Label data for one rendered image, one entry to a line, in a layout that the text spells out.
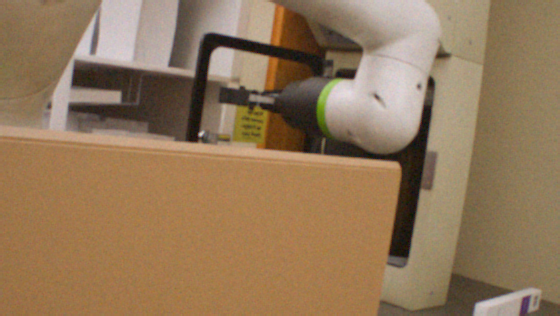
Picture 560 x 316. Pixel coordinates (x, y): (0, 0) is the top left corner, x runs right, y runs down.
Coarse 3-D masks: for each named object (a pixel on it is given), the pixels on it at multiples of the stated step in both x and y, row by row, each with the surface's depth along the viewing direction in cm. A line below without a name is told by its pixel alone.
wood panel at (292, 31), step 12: (276, 12) 140; (288, 12) 140; (276, 24) 140; (288, 24) 140; (300, 24) 142; (276, 36) 140; (288, 36) 140; (300, 36) 143; (312, 36) 145; (300, 48) 143; (312, 48) 145; (324, 48) 148
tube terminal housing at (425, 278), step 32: (480, 0) 122; (480, 32) 123; (352, 64) 136; (448, 64) 118; (480, 64) 125; (448, 96) 118; (448, 128) 119; (448, 160) 121; (448, 192) 122; (416, 224) 121; (448, 224) 124; (416, 256) 121; (448, 256) 126; (384, 288) 126; (416, 288) 120
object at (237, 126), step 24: (216, 72) 122; (240, 72) 126; (264, 72) 130; (288, 72) 133; (312, 72) 138; (192, 96) 120; (216, 96) 123; (216, 120) 124; (240, 120) 127; (264, 120) 131; (240, 144) 128; (264, 144) 132; (288, 144) 136
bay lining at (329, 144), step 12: (336, 72) 139; (420, 120) 148; (420, 132) 148; (324, 144) 140; (336, 144) 142; (348, 144) 144; (348, 156) 145; (360, 156) 147; (372, 156) 149; (384, 156) 149
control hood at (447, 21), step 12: (432, 0) 112; (444, 0) 114; (444, 12) 114; (312, 24) 136; (444, 24) 115; (324, 36) 136; (444, 36) 115; (336, 48) 138; (348, 48) 135; (360, 48) 132; (444, 48) 116
